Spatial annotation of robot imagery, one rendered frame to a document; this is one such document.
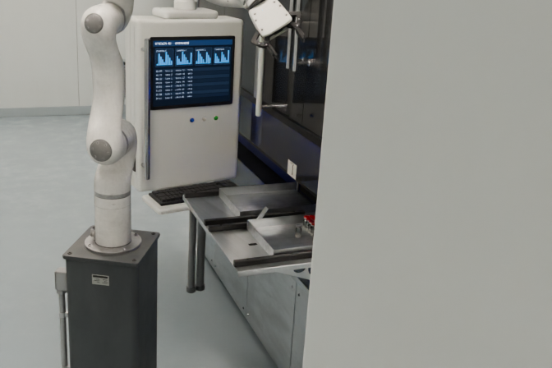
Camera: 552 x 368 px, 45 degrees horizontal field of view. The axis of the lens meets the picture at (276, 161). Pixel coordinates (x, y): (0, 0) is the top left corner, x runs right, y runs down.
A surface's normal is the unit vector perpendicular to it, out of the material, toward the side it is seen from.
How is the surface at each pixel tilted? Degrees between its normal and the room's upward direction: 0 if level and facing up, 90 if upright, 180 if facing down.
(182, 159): 90
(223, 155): 90
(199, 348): 0
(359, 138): 90
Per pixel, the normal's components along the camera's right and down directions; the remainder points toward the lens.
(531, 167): -0.93, 0.06
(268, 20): -0.07, -0.22
